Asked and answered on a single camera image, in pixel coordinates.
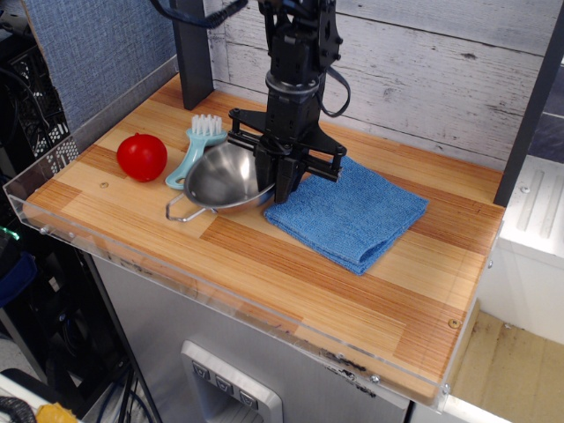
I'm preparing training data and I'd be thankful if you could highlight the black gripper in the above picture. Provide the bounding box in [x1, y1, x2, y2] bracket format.
[228, 83, 345, 204]

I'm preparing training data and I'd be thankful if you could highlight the stainless steel pot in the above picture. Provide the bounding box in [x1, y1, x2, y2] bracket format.
[166, 142, 275, 222]

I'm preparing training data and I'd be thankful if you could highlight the blue cloth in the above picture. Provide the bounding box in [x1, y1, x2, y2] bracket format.
[264, 157, 428, 275]

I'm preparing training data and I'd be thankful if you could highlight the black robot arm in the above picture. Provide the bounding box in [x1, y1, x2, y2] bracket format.
[228, 1, 346, 204]

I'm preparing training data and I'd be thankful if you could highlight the light blue dish brush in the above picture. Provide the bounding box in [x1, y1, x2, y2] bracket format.
[165, 115, 226, 190]

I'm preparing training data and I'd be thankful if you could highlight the clear acrylic table guard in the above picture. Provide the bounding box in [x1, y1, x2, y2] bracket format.
[6, 77, 503, 408]

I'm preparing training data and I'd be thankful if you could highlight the red toy tomato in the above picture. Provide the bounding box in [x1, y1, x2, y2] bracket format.
[116, 133, 167, 182]

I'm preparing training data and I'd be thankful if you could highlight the silver cabinet with dispenser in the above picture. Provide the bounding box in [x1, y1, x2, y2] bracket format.
[93, 258, 412, 422]

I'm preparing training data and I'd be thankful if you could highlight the black plastic crate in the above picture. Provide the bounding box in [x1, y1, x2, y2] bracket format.
[1, 35, 70, 158]

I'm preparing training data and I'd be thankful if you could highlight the white ribbed appliance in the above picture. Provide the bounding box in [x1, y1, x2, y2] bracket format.
[477, 156, 563, 344]

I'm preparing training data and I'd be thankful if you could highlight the yellow object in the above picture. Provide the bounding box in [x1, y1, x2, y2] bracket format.
[35, 403, 78, 423]

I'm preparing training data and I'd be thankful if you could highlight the dark grey left post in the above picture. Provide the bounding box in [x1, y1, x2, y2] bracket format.
[173, 21, 214, 110]

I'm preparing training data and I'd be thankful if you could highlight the dark grey post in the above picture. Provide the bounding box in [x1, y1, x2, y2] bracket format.
[493, 1, 563, 207]
[173, 21, 214, 110]

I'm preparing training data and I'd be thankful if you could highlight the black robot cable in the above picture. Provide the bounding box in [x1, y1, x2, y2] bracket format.
[149, 0, 353, 118]

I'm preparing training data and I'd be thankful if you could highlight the dark grey right post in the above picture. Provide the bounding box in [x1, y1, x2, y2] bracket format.
[493, 1, 563, 207]

